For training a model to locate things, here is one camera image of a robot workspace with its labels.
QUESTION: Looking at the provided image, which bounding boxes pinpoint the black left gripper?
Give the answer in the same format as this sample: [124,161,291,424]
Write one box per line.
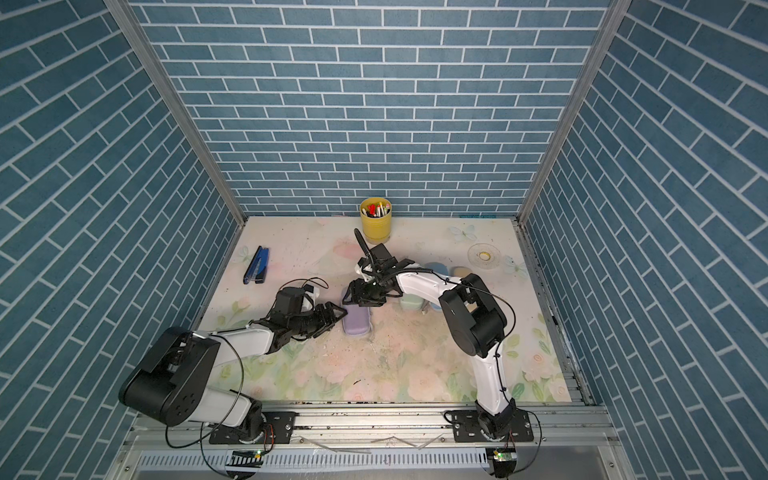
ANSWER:
[287,302,348,338]

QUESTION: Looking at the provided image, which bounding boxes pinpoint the grey umbrella case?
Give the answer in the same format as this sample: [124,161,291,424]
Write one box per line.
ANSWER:
[341,288,373,337]

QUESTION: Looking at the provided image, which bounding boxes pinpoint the grey case front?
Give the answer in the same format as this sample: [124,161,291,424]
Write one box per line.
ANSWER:
[399,294,426,311]

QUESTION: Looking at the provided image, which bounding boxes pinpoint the beige zippered umbrella case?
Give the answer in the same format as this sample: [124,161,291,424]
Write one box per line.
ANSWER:
[451,266,473,278]

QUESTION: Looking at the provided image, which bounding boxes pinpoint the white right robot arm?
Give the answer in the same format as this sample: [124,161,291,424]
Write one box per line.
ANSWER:
[342,229,517,440]

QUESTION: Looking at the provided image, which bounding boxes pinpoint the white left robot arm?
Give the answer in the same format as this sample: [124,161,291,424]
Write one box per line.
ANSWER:
[119,286,347,428]

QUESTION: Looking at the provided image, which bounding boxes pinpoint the yellow pen cup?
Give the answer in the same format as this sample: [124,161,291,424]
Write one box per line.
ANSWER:
[360,197,392,244]

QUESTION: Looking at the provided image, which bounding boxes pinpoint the markers in cup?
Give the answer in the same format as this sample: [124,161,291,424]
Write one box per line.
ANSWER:
[361,202,391,219]

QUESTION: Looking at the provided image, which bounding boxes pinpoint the blue black stapler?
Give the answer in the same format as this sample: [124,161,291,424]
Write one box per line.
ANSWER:
[243,246,269,285]

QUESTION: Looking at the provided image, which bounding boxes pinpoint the clear tape roll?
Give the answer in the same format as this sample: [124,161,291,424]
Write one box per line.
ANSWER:
[467,243,501,270]

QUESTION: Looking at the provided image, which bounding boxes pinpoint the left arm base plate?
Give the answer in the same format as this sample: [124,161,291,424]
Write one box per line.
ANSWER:
[209,411,297,447]

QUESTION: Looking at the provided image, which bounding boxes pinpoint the aluminium front rail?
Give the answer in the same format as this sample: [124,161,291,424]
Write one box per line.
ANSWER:
[108,402,633,479]

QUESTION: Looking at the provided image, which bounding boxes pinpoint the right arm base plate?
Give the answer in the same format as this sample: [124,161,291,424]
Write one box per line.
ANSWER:
[443,408,534,443]

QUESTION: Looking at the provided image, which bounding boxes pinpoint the aluminium corner post right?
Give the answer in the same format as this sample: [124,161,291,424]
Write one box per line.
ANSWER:
[517,0,631,225]

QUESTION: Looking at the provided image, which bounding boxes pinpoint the aluminium corner post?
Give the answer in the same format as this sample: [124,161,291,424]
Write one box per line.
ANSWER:
[517,0,631,225]
[104,0,247,228]

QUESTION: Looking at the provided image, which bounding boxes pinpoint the aluminium corner post left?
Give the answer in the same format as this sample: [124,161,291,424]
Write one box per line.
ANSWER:
[104,0,247,228]

